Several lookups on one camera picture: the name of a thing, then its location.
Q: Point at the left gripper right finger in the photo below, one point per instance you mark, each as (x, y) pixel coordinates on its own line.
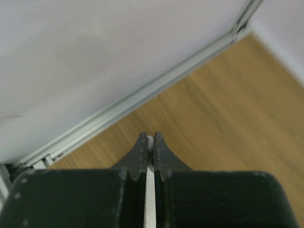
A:
(186, 198)

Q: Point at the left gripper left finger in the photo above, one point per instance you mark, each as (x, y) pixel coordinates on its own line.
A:
(81, 198)

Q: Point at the white towel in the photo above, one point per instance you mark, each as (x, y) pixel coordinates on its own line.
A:
(150, 152)

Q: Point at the left wall base rail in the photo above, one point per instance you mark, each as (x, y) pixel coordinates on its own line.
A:
(88, 128)

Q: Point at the left aluminium corner post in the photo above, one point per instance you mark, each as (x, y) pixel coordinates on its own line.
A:
(243, 17)

